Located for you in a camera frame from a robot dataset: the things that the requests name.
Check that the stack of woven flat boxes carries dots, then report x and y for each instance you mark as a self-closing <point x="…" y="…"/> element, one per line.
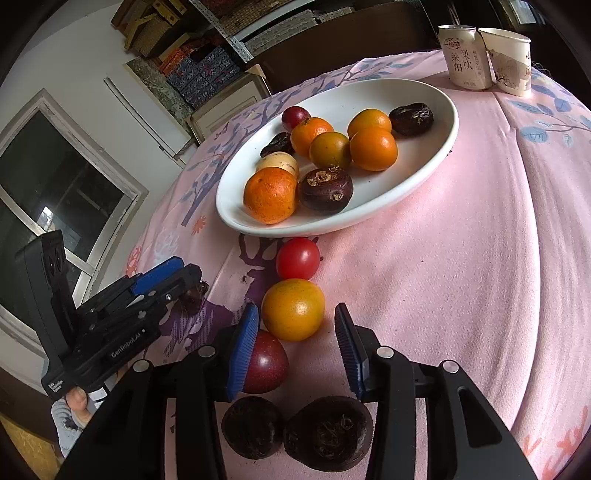
<point x="249" y="14"/>

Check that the white framed window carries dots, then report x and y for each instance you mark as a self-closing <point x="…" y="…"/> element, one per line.
<point x="46" y="175"/>

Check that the large dark red plum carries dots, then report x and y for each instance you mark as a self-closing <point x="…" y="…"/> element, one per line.
<point x="293" y="116"/>

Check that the row of grey patterned boxes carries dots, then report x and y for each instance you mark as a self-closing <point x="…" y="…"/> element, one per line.
<point x="281" y="32"/>

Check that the white paper cup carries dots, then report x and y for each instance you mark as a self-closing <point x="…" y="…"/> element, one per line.
<point x="508" y="64"/>

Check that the person's left hand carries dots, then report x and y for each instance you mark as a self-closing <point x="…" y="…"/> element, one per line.
<point x="77" y="398"/>

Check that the yellow-orange mandarin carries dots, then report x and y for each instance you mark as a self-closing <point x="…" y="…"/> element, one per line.
<point x="293" y="309"/>

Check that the orange mandarin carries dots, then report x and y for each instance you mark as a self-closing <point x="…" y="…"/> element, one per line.
<point x="375" y="150"/>
<point x="310" y="134"/>
<point x="369" y="121"/>

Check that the dark brown wooden chair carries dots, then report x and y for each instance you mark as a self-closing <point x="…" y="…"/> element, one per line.
<point x="346" y="41"/>

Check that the small bright red plum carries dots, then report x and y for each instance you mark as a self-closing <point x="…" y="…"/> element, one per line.
<point x="298" y="258"/>

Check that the white drink can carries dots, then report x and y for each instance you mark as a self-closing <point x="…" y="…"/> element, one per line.
<point x="464" y="60"/>

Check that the pale yellow round fruit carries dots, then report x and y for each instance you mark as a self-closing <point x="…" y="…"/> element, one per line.
<point x="277" y="161"/>

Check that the large dark water chestnut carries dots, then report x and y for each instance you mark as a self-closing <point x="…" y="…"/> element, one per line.
<point x="328" y="434"/>

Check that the white metal shelf rack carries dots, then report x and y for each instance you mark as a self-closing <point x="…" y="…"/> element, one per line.
<point x="220" y="27"/>

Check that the small yellowish mandarin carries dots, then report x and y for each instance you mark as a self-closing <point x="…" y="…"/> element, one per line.
<point x="328" y="150"/>

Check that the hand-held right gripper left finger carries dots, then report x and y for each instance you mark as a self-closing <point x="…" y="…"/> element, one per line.
<point x="244" y="355"/>

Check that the reddish blood orange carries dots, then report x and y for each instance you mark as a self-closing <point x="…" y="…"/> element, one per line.
<point x="269" y="196"/>

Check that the grey marble pattern board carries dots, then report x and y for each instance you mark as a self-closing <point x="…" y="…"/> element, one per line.
<point x="157" y="85"/>

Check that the pink printed tablecloth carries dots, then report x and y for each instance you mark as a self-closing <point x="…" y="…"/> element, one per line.
<point x="461" y="277"/>

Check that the stack of blue patterned boxes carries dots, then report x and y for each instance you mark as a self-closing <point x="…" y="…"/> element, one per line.
<point x="203" y="74"/>

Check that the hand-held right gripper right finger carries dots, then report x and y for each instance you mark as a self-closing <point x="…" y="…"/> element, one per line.
<point x="351" y="360"/>

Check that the stack of brown cardboard boxes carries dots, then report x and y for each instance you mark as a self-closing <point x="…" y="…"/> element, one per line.
<point x="152" y="32"/>

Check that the beige cardboard box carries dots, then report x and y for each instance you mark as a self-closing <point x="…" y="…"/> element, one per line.
<point x="226" y="108"/>

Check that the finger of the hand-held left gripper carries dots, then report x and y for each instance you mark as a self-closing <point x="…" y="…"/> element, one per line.
<point x="161" y="272"/>
<point x="182" y="279"/>

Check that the thin white rod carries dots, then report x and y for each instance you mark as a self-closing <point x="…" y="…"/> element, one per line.
<point x="138" y="114"/>

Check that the white oval plate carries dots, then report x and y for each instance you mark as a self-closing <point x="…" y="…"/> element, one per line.
<point x="415" y="166"/>

